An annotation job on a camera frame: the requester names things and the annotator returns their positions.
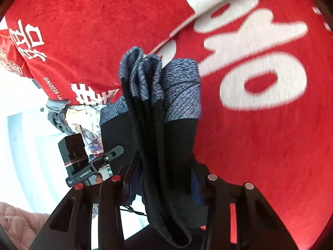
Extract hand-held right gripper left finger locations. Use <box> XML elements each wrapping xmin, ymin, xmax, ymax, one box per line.
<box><xmin>29</xmin><ymin>152</ymin><xmax>143</xmax><ymax>250</ymax></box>

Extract colourful printed cloth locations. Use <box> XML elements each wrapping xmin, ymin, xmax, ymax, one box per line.
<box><xmin>65</xmin><ymin>105</ymin><xmax>105</xmax><ymax>157</ymax></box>

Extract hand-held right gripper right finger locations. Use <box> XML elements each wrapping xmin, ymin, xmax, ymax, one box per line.
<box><xmin>191</xmin><ymin>161</ymin><xmax>300</xmax><ymax>250</ymax></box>

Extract pink quilted cloth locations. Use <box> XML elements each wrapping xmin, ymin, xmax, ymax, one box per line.
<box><xmin>0</xmin><ymin>201</ymin><xmax>51</xmax><ymax>243</ymax></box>

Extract black cord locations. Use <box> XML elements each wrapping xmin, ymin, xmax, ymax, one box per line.
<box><xmin>119</xmin><ymin>205</ymin><xmax>148</xmax><ymax>217</ymax></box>

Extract red printed blanket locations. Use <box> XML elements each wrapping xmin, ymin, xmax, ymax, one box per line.
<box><xmin>0</xmin><ymin>0</ymin><xmax>333</xmax><ymax>250</ymax></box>

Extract grey cloth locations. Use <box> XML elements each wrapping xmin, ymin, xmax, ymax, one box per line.
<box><xmin>46</xmin><ymin>99</ymin><xmax>76</xmax><ymax>134</ymax></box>

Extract red patterned cushion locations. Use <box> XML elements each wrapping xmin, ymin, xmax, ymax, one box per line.
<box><xmin>0</xmin><ymin>27</ymin><xmax>35</xmax><ymax>80</ymax></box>

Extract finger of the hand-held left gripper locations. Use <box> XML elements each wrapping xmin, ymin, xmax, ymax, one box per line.
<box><xmin>89</xmin><ymin>145</ymin><xmax>124</xmax><ymax>172</ymax></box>

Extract dark pants with blue waistband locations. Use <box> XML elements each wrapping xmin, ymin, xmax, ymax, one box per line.
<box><xmin>99</xmin><ymin>46</ymin><xmax>209</xmax><ymax>249</ymax></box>

